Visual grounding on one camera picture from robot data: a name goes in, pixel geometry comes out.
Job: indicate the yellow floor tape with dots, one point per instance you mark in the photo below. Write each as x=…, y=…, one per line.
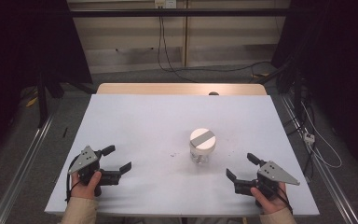
x=32, y=101
x=261, y=75

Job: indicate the person's left hand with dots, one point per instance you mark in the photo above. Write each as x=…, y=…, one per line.
x=85, y=190

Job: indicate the white jar lid grey stripe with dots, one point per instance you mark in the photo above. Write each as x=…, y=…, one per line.
x=202, y=140

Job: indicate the wooden table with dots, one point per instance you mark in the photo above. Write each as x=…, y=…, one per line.
x=155, y=88

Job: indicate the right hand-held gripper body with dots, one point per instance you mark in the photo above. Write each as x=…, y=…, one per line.
x=273, y=174

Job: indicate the vertical brass wall strip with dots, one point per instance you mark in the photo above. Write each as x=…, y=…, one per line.
x=185, y=34

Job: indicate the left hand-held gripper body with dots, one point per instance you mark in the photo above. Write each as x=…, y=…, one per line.
x=84, y=160

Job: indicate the black metal stand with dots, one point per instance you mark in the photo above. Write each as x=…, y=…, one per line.
x=42, y=99
x=296, y=90

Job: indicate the white wall socket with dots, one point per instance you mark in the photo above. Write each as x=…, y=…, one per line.
x=165, y=3

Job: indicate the black curtain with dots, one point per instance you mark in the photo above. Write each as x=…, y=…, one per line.
x=18, y=46
x=338, y=62

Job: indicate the white table board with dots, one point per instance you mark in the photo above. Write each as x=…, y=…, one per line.
x=143, y=124

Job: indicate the person's right hand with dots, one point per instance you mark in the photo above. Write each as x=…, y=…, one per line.
x=273, y=203

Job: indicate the small black floor object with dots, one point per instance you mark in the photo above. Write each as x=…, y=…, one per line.
x=65, y=132

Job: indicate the metal floor rail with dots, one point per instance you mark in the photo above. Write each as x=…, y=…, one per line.
x=326, y=177
x=21, y=168

